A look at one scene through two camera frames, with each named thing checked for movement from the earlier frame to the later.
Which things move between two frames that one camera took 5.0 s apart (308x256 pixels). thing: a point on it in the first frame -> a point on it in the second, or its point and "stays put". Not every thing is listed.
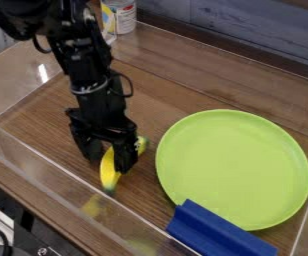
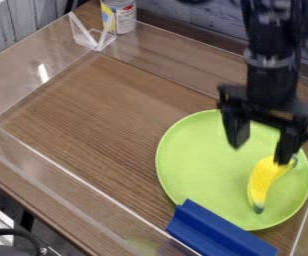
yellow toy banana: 108,170 -> 260,180
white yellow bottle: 117,16 stays put
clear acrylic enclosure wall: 230,151 stays put
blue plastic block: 212,235 stays put
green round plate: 236,165 stays put
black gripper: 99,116 -> 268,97
